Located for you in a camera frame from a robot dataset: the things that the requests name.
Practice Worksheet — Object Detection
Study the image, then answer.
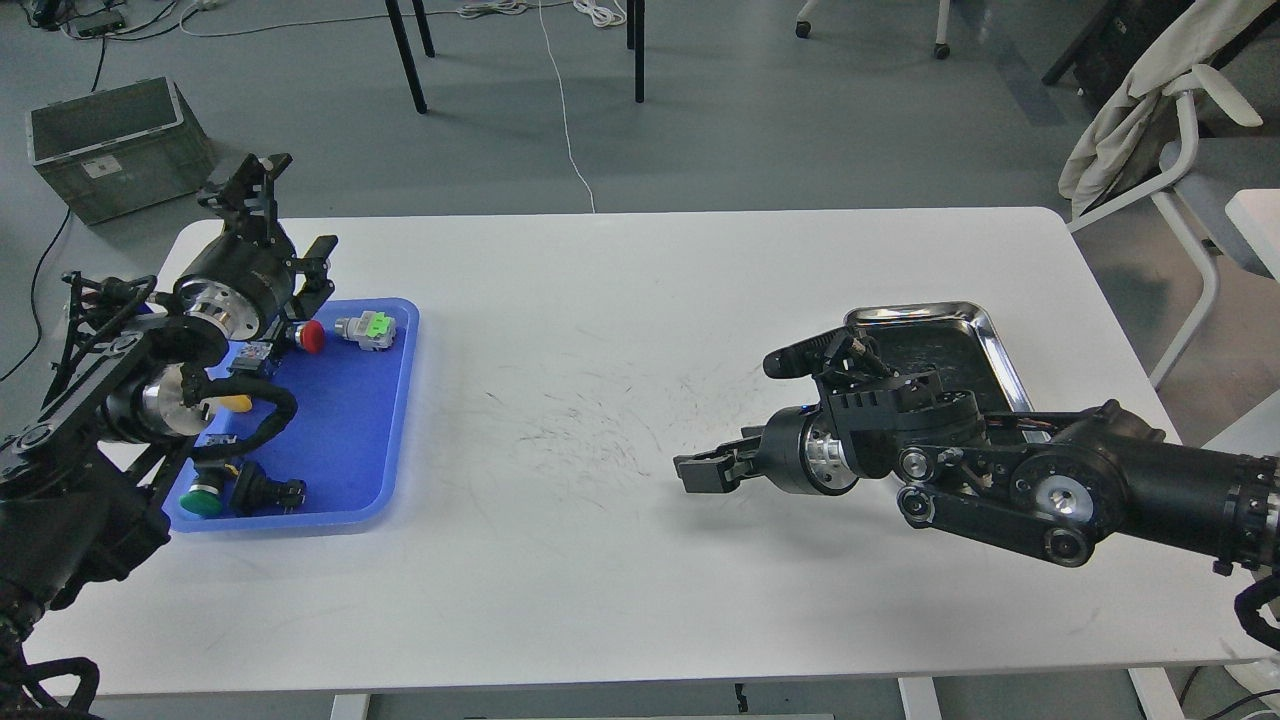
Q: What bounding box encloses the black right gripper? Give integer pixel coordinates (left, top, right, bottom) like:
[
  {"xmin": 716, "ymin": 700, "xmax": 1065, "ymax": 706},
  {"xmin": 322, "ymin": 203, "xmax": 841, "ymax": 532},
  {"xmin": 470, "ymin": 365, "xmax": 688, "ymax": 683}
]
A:
[{"xmin": 673, "ymin": 406, "xmax": 859, "ymax": 496}]

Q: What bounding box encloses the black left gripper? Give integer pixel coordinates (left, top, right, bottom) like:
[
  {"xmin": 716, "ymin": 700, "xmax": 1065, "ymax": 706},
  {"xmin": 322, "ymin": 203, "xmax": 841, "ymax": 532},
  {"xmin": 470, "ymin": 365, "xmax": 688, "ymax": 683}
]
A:
[{"xmin": 174, "ymin": 152, "xmax": 339, "ymax": 341}]

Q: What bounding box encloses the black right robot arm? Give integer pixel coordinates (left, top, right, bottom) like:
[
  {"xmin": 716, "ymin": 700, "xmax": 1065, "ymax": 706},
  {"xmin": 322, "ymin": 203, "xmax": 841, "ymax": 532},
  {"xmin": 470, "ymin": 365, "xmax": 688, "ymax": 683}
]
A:
[{"xmin": 673, "ymin": 325, "xmax": 1277, "ymax": 648}]

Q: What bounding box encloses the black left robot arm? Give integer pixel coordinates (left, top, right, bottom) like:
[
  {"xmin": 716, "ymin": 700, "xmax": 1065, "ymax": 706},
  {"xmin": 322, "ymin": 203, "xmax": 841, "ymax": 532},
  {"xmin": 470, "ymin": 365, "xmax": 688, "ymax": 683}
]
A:
[{"xmin": 1, "ymin": 152, "xmax": 338, "ymax": 719}]

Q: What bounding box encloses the silver metal tray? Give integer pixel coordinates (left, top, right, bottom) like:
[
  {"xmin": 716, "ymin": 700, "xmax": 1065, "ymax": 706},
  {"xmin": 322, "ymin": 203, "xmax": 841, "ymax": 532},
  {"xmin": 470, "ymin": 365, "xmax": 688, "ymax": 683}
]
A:
[{"xmin": 844, "ymin": 301, "xmax": 1032, "ymax": 413}]

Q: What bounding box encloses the grey green connector module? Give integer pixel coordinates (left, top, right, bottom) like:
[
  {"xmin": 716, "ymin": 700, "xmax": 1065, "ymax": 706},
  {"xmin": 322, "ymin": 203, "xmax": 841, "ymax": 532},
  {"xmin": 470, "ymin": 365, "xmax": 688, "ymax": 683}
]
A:
[{"xmin": 333, "ymin": 310, "xmax": 397, "ymax": 352}]

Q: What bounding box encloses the grey plastic crate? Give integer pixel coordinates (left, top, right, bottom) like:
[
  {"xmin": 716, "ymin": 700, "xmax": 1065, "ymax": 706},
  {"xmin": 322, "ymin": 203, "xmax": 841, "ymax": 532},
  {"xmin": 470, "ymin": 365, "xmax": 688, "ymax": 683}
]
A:
[{"xmin": 26, "ymin": 77, "xmax": 216, "ymax": 225}]

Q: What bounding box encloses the black table leg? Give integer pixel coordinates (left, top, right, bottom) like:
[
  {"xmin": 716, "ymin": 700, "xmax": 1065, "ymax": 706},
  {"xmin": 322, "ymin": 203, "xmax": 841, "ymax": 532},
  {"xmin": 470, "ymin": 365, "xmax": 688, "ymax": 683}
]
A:
[
  {"xmin": 384, "ymin": 0, "xmax": 428, "ymax": 115},
  {"xmin": 625, "ymin": 0, "xmax": 646, "ymax": 104}
]

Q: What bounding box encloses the white office chair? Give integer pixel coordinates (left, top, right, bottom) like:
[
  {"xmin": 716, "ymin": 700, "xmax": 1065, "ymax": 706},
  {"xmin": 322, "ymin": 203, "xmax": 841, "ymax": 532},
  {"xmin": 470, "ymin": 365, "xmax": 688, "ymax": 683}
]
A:
[{"xmin": 1068, "ymin": 64, "xmax": 1277, "ymax": 388}]

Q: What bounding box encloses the beige cloth on chair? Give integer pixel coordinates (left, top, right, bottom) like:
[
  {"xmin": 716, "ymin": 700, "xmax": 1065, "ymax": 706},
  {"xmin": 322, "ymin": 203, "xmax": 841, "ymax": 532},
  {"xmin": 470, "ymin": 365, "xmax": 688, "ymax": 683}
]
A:
[{"xmin": 1059, "ymin": 1, "xmax": 1276, "ymax": 218}]

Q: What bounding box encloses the red push button switch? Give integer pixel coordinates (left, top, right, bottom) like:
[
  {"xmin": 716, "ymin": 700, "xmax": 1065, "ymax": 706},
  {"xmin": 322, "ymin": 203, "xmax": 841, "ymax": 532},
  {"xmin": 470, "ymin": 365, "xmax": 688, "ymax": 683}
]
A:
[{"xmin": 266, "ymin": 319, "xmax": 326, "ymax": 355}]

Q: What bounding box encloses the yellow push button switch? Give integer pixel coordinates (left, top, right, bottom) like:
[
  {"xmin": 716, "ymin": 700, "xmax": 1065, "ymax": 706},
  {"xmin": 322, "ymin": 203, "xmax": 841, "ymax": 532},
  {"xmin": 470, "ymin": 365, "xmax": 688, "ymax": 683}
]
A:
[{"xmin": 212, "ymin": 340, "xmax": 279, "ymax": 413}]

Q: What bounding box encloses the black floor cable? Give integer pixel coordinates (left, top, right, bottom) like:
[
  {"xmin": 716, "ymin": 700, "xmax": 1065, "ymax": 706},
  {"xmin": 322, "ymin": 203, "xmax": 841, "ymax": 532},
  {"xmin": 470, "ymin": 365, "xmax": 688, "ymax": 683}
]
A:
[{"xmin": 0, "ymin": 205, "xmax": 76, "ymax": 386}]

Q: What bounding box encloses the green push button switch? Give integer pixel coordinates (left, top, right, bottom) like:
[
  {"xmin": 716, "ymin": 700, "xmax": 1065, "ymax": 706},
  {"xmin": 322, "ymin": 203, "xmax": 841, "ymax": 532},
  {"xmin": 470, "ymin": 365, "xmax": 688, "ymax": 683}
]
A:
[{"xmin": 178, "ymin": 461, "xmax": 241, "ymax": 519}]

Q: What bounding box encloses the white floor cable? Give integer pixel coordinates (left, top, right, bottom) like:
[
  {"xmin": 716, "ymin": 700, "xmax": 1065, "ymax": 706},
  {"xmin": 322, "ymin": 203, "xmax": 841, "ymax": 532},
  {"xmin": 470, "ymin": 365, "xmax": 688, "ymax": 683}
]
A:
[{"xmin": 536, "ymin": 0, "xmax": 598, "ymax": 214}]

